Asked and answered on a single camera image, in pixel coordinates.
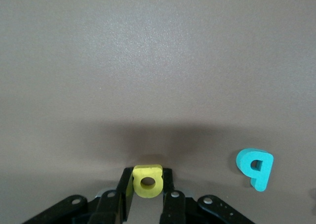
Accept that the brown table cover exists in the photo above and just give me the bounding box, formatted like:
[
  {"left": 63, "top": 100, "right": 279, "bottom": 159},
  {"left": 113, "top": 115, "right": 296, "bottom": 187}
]
[{"left": 0, "top": 0, "right": 316, "bottom": 224}]

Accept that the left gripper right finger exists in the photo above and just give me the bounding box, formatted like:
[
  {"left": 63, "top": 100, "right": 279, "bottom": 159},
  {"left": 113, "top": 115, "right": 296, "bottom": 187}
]
[{"left": 159, "top": 168, "right": 186, "bottom": 224}]

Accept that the yellow foam letter a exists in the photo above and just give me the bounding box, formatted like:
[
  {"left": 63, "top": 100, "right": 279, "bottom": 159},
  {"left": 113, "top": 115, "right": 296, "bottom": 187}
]
[{"left": 132, "top": 164, "right": 163, "bottom": 199}]

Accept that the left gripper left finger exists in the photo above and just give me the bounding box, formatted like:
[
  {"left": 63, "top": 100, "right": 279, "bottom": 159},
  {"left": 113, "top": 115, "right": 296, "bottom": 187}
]
[{"left": 90, "top": 168, "right": 135, "bottom": 224}]

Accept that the teal foam letter b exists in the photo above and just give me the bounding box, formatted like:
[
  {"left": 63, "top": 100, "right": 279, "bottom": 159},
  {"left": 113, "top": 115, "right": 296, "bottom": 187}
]
[{"left": 236, "top": 148, "right": 274, "bottom": 192}]

